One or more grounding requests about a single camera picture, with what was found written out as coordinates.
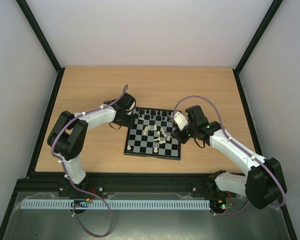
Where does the black white chess board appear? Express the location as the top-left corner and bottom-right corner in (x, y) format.
(123, 107), (181, 161)

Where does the left black frame post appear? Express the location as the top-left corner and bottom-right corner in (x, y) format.
(16, 0), (63, 73)

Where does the right black frame post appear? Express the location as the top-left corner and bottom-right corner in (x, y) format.
(234, 0), (283, 75)

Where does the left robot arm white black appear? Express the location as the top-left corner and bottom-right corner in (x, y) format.
(47, 93), (136, 185)

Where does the black frame post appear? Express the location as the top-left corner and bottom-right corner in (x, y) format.
(16, 0), (63, 73)
(234, 0), (283, 75)

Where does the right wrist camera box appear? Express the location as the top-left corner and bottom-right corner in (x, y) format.
(173, 111), (189, 131)

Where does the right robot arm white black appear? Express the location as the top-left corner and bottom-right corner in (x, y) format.
(170, 105), (287, 210)

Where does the transparent plastic sheet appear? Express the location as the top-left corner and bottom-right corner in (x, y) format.
(3, 192), (290, 240)

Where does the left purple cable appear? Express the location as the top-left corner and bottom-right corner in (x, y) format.
(51, 84), (130, 238)

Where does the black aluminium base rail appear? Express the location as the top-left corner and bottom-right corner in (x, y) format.
(13, 170), (235, 200)

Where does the grey slotted cable duct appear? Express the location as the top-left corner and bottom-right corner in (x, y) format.
(20, 199), (210, 210)

